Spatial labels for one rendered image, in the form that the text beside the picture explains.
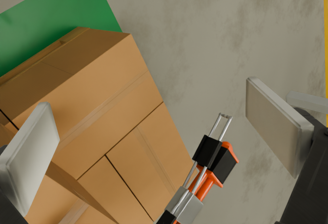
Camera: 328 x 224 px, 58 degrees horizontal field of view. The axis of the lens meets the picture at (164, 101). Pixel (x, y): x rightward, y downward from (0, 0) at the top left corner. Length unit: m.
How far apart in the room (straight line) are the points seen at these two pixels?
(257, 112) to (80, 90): 1.10
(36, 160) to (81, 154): 1.18
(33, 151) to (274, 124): 0.13
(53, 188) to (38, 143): 0.70
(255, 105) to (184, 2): 2.11
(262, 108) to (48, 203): 0.77
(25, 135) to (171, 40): 2.07
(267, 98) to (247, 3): 2.70
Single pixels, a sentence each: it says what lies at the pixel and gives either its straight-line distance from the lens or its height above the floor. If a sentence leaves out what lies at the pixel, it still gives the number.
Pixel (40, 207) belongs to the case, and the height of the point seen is 0.94.
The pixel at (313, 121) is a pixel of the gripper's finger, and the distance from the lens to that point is 0.17.
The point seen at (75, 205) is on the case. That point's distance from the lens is 0.93.
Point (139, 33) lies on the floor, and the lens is 2.03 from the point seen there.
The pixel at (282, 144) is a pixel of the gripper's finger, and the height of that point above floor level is 1.59.
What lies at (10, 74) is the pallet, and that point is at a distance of 1.70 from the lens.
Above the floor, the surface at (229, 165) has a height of 1.26.
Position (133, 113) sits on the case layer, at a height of 0.54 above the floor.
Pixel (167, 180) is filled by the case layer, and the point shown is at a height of 0.54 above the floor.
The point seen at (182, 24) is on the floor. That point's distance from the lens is 2.28.
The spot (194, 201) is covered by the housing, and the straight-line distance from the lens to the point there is 0.73.
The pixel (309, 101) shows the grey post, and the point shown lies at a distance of 3.68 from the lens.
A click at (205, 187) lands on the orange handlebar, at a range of 0.76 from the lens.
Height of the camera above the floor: 1.65
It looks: 47 degrees down
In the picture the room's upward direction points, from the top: 110 degrees clockwise
